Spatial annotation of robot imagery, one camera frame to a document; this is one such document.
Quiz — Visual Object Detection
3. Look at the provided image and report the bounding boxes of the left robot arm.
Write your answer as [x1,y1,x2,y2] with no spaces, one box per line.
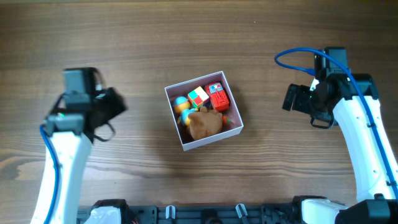
[31,67,127,223]

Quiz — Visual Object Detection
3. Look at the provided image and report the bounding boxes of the red toy fire truck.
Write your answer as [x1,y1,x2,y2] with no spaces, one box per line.
[205,82,229,112]

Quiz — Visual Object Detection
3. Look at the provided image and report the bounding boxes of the colourful puzzle cube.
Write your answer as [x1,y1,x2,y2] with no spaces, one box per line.
[188,86,210,108]

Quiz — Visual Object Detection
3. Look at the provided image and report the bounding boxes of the blue left cable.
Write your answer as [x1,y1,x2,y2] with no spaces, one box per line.
[39,124,62,224]

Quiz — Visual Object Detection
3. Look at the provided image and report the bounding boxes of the brown plush toy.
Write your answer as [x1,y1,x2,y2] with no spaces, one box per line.
[187,106,231,141]

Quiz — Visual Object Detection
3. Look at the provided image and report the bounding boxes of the blue cable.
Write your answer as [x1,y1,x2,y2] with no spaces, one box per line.
[274,47,398,200]
[39,124,62,224]

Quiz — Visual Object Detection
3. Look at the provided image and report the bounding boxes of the blue right cable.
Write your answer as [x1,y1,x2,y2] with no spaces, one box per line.
[274,47,398,200]

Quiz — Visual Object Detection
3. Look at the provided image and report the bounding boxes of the yellow duck toy blue hat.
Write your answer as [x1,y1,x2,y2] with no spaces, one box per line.
[173,96,198,127]

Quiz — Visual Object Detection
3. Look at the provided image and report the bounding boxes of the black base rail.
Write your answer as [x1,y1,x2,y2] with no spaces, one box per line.
[76,198,299,224]

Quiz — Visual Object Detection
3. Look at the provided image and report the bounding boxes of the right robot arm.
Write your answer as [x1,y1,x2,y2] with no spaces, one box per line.
[274,47,397,223]

